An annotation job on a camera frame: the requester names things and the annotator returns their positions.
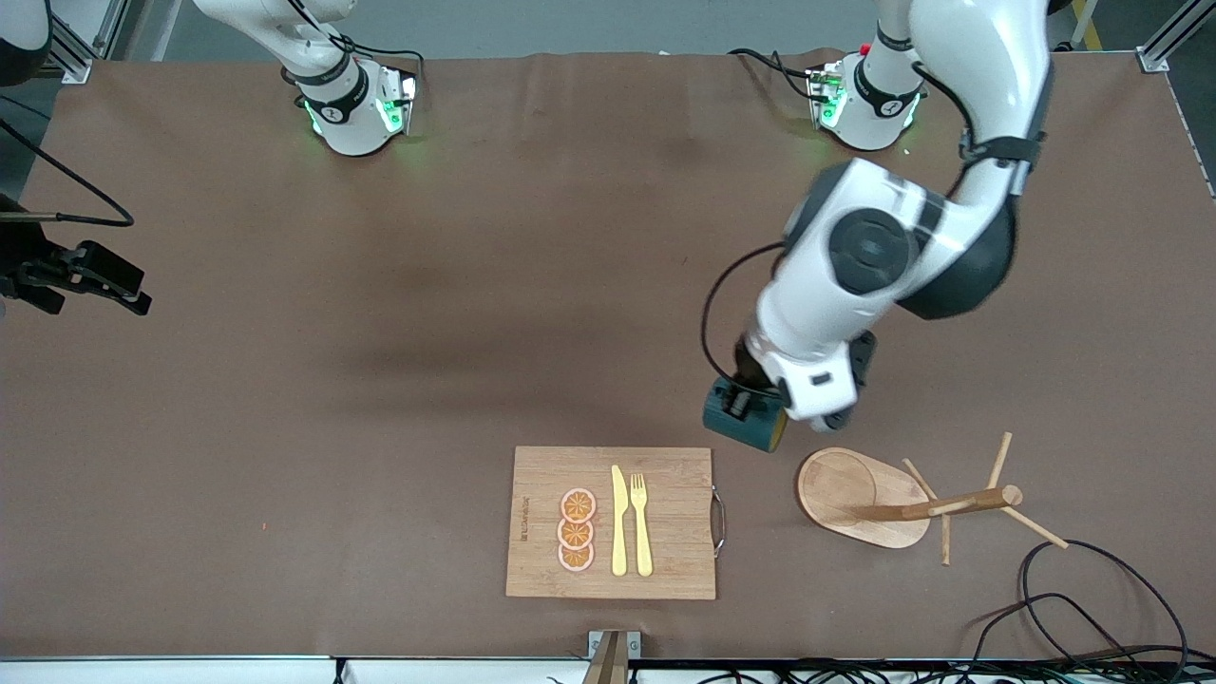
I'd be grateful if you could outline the teal ceramic cup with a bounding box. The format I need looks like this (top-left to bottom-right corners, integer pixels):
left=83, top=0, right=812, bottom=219
left=702, top=375, right=789, bottom=453

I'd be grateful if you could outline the wooden cup rack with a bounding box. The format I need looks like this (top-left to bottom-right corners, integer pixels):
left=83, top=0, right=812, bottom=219
left=796, top=432, right=1070, bottom=567

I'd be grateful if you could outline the yellow wooden fork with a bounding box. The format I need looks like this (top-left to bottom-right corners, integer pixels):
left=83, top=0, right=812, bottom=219
left=630, top=473, right=655, bottom=579

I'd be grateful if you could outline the yellow wooden knife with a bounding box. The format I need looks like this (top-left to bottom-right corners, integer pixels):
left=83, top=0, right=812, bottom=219
left=610, top=465, right=630, bottom=578

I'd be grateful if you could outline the bamboo cutting board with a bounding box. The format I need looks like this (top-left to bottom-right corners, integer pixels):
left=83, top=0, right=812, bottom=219
left=505, top=445, right=728, bottom=601

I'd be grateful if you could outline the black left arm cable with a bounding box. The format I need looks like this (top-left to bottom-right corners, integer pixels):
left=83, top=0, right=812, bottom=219
left=700, top=241, right=791, bottom=381

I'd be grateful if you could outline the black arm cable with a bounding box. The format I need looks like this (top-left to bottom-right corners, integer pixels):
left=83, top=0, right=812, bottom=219
left=0, top=118, right=135, bottom=228
left=700, top=241, right=791, bottom=381

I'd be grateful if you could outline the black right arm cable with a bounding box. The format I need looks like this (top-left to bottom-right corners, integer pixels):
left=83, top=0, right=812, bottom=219
left=0, top=118, right=135, bottom=228

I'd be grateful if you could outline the aluminium frame profile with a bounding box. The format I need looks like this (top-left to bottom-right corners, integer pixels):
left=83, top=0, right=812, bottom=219
left=47, top=0, right=130, bottom=85
left=1135, top=0, right=1216, bottom=73

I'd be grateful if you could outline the grey metal bracket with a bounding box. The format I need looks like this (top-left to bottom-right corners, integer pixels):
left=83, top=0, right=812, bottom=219
left=587, top=629, right=642, bottom=661

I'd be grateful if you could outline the brown camera post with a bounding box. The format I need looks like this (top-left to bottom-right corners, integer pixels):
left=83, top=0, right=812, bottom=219
left=581, top=632, right=630, bottom=684

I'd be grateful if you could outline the black left base cable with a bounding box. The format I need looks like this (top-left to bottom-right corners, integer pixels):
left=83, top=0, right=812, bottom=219
left=727, top=47, right=820, bottom=98

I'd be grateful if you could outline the black base cable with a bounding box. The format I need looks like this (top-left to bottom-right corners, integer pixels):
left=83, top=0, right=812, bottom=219
left=281, top=0, right=427, bottom=66
left=727, top=47, right=820, bottom=98

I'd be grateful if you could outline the black cable bundle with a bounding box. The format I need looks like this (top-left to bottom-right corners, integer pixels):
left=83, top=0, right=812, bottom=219
left=546, top=654, right=1216, bottom=684

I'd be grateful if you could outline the black right base cable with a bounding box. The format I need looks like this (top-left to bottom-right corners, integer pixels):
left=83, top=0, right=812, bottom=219
left=281, top=0, right=427, bottom=66

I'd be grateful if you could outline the black looped floor cable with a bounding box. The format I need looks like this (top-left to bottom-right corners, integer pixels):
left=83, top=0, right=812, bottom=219
left=1018, top=539, right=1190, bottom=661
left=969, top=593, right=1146, bottom=668

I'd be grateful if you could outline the white table edge rail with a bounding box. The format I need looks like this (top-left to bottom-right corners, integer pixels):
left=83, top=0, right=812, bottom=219
left=344, top=658, right=590, bottom=684
left=0, top=655, right=334, bottom=684

